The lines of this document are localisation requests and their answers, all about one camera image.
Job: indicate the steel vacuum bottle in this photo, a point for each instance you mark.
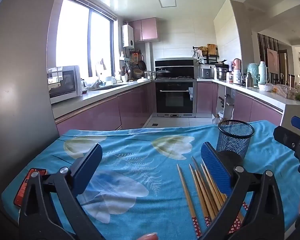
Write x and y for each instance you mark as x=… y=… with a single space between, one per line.
x=250 y=81

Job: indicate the kitchen window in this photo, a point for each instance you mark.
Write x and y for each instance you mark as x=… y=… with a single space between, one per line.
x=72 y=42

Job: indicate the pink thermos jug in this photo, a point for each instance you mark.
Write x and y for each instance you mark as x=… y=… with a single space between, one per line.
x=237 y=64

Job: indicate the kitchen knives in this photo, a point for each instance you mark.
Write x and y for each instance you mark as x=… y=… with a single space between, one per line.
x=226 y=100

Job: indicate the black wall rack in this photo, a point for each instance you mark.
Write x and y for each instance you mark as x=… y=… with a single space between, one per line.
x=212 y=56

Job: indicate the person's left hand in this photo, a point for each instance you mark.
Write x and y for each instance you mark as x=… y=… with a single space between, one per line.
x=147 y=237

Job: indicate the red smartphone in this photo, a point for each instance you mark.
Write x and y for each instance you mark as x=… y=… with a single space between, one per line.
x=21 y=192

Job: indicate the wooden cutting board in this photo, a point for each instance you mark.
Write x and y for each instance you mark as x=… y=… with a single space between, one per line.
x=211 y=49

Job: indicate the black wok with lid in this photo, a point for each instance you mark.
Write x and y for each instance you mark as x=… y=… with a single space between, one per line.
x=163 y=73

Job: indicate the pile of wooden chopsticks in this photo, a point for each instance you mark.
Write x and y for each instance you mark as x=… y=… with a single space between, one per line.
x=210 y=200

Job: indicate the black range hood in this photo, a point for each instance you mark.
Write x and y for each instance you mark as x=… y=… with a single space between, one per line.
x=175 y=63

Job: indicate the grey refrigerator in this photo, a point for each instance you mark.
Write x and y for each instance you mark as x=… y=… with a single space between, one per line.
x=20 y=80

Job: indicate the mint green thermos flask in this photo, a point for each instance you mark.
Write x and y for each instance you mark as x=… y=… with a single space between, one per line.
x=262 y=73

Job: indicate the black mesh pen holder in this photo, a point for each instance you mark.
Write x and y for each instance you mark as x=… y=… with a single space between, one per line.
x=235 y=140

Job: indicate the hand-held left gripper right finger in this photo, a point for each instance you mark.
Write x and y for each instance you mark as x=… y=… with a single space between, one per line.
x=215 y=165

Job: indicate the white lid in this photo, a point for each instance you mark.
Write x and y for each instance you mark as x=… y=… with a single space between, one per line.
x=142 y=80

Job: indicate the blue floral towel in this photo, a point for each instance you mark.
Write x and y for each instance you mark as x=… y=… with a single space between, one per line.
x=145 y=160

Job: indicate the white water heater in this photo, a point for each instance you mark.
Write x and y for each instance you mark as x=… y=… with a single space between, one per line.
x=128 y=36

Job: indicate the white bowl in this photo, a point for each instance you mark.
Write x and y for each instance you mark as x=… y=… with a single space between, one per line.
x=265 y=88

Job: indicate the pale teal appliance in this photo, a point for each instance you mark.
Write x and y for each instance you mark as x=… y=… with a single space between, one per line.
x=252 y=71

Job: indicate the silver rice cooker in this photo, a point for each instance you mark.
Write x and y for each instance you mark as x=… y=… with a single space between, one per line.
x=206 y=73

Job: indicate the pink wall cabinet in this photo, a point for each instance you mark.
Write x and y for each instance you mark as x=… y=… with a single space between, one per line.
x=145 y=30

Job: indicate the framed wall painting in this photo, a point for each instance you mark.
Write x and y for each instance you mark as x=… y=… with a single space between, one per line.
x=272 y=60

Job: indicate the wooden steamer basket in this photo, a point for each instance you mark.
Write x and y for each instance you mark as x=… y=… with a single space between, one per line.
x=138 y=74

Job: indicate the dark tumbler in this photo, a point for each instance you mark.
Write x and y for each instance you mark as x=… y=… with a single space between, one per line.
x=291 y=80

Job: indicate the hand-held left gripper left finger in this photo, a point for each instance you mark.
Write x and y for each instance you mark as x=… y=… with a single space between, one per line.
x=90 y=165

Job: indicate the white microwave oven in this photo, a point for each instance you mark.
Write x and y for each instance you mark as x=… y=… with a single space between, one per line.
x=75 y=85

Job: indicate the black built-in oven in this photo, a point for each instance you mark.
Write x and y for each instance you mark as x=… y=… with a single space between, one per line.
x=175 y=100

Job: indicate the hanging frying pan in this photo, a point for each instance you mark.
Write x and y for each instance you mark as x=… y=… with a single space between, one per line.
x=142 y=66

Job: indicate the dark sauce bottle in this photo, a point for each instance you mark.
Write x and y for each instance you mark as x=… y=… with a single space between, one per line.
x=216 y=120

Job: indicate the pink base cabinets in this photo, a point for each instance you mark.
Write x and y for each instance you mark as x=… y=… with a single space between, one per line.
x=102 y=115
x=242 y=105

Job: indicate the clear plastic container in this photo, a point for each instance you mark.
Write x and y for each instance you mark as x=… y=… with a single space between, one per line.
x=286 y=92

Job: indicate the steel stockpot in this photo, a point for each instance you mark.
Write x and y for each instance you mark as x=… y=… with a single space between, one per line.
x=222 y=74

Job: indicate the kitchen sink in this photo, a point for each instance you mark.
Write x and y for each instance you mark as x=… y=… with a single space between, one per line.
x=110 y=87

